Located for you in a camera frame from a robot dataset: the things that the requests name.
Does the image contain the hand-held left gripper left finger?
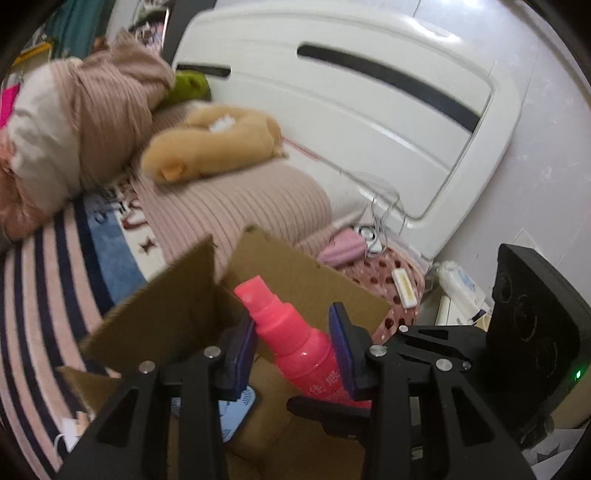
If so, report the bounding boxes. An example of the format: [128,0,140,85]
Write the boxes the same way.
[55,316,259,480]

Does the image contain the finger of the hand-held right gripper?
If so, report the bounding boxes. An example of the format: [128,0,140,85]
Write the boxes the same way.
[398,324,489,370]
[286,396,376,440]

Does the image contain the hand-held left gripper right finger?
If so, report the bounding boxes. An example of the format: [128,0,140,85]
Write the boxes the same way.
[328,302,537,480]

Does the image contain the pink spray bottle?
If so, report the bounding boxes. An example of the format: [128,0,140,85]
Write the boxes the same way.
[233,275,373,409]

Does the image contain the brown cardboard box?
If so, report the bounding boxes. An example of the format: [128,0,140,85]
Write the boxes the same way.
[58,225,393,480]

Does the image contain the white plastic bottle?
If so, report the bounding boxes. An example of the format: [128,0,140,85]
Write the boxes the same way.
[436,261,491,320]

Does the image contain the blue patterned packet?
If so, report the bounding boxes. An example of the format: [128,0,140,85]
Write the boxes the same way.
[172,387,262,445]

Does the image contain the white rectangular case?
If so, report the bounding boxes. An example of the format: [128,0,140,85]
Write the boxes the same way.
[392,270,419,309]

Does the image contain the pink polka-dot cloth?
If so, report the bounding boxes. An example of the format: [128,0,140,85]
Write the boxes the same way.
[295,222,428,347]

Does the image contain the pink rounded gadget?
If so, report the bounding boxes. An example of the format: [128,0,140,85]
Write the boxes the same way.
[318,230,368,267]

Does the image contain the white papers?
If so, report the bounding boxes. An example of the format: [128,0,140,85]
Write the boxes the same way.
[522,427,588,480]

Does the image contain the pink ribbed pillow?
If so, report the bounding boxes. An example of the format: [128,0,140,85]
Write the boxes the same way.
[134,104,334,278]

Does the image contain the striped printed blanket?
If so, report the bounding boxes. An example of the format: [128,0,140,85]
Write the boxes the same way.
[0,171,195,480]

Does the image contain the brown plush toy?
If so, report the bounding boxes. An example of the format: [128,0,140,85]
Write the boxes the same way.
[140,105,289,186]

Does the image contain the white bed headboard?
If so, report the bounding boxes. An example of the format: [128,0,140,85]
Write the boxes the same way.
[173,9,527,261]

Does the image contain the pink fuzzy cloth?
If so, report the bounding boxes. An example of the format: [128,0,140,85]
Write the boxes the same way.
[0,138,49,241]

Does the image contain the green plush toy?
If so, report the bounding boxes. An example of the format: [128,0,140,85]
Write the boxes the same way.
[159,71,212,110]

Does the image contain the beige ribbed cloth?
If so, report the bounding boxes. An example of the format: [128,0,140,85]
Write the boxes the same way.
[60,30,177,192]

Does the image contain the teal hanging garment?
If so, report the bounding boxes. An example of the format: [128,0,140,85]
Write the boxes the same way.
[48,0,112,47]

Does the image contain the white charger cable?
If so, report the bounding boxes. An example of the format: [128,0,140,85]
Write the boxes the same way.
[341,170,408,256]

